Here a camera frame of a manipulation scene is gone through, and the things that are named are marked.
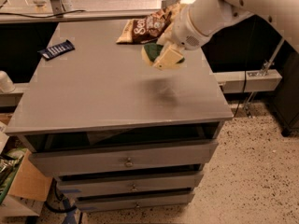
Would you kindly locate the green and yellow sponge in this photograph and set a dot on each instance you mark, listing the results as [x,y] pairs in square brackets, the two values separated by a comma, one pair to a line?
[150,52]

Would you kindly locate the bottom grey drawer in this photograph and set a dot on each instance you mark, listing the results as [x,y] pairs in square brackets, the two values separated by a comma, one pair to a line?
[136,201]

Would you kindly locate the blue rxbar blueberry bar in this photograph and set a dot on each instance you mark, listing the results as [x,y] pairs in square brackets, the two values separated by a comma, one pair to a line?
[56,50]

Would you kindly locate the green snack bags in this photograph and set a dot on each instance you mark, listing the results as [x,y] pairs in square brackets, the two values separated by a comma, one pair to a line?
[9,165]

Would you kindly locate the grey drawer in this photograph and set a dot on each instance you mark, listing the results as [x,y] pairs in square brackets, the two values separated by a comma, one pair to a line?
[112,159]
[130,184]
[136,201]

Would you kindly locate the cardboard box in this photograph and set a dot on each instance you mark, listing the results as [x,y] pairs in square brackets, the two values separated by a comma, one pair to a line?
[25,190]

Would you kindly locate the white cup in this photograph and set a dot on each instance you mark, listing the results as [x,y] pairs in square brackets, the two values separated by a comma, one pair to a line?
[6,84]

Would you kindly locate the top grey drawer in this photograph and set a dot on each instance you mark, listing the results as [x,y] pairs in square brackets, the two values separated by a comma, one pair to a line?
[112,159]

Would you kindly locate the grey drawer cabinet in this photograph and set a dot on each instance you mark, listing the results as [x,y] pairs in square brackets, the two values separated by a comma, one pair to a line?
[101,94]

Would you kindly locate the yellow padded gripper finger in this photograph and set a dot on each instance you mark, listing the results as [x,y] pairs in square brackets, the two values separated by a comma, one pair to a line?
[166,36]
[170,57]

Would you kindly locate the brown chip bag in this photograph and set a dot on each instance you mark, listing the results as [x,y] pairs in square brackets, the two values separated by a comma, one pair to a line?
[150,27]

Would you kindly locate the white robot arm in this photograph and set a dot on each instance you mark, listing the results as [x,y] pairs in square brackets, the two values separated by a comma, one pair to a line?
[195,24]

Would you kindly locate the middle grey drawer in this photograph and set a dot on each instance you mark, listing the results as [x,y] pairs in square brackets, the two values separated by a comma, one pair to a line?
[130,184]

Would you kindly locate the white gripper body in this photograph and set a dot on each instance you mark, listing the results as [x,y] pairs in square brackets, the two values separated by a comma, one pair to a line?
[183,32]

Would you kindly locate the grey metal rail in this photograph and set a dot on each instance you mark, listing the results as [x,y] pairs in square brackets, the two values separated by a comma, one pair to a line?
[248,81]

